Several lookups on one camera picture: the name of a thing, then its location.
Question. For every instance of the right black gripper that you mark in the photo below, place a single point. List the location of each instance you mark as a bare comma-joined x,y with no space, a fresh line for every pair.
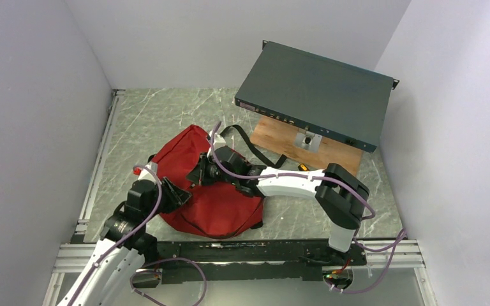
199,173

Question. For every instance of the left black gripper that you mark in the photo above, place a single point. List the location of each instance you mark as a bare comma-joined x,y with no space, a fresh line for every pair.
175,196

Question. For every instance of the red student backpack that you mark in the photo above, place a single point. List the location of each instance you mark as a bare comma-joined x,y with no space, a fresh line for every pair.
217,211

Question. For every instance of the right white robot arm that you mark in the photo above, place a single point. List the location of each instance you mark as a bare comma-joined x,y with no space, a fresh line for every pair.
340,194

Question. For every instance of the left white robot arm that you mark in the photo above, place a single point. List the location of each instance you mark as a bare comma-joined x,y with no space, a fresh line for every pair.
124,245

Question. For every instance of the wooden board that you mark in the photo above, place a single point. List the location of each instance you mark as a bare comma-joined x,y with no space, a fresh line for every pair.
278,137

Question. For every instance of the dark teal rack server box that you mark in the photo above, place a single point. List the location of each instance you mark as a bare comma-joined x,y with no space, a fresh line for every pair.
326,97

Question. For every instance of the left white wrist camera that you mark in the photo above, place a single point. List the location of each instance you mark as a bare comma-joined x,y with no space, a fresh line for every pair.
148,170

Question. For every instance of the silver metal bracket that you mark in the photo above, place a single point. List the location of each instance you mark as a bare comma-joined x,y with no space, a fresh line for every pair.
307,140

